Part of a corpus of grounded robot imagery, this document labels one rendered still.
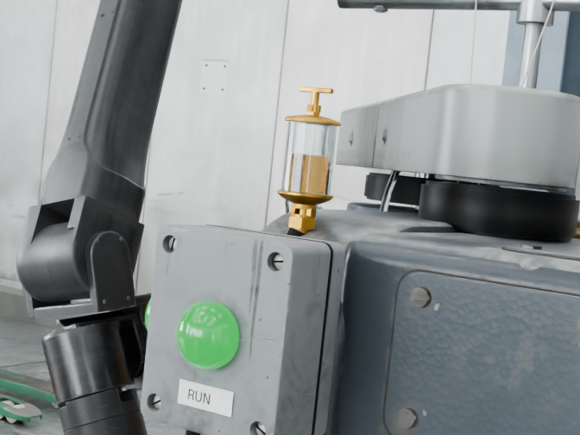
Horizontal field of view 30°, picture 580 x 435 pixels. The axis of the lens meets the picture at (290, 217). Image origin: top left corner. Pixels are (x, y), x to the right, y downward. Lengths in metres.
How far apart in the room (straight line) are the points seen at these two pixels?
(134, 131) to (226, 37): 6.25
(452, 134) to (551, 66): 4.92
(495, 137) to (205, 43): 6.59
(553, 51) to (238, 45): 2.29
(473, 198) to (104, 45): 0.36
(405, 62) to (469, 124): 5.76
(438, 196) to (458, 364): 0.15
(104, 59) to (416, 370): 0.43
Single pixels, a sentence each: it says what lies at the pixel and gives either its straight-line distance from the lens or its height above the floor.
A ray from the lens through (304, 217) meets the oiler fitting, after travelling 0.55.
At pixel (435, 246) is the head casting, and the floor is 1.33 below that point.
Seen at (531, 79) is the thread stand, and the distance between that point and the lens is 0.83.
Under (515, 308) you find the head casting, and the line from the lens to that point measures 0.46.
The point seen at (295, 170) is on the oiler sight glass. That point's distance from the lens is 0.54.
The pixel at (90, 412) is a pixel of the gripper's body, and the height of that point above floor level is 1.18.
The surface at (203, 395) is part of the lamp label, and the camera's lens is 0.49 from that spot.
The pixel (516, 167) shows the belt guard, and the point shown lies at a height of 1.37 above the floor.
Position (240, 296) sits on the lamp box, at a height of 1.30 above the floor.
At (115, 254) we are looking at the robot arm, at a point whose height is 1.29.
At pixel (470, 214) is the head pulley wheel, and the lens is 0.59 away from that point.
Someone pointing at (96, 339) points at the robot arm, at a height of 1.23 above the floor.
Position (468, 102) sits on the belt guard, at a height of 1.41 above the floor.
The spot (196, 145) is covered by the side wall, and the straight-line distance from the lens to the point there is 7.12.
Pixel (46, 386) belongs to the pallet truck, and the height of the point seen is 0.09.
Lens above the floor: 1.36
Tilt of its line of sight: 3 degrees down
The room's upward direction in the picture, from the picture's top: 6 degrees clockwise
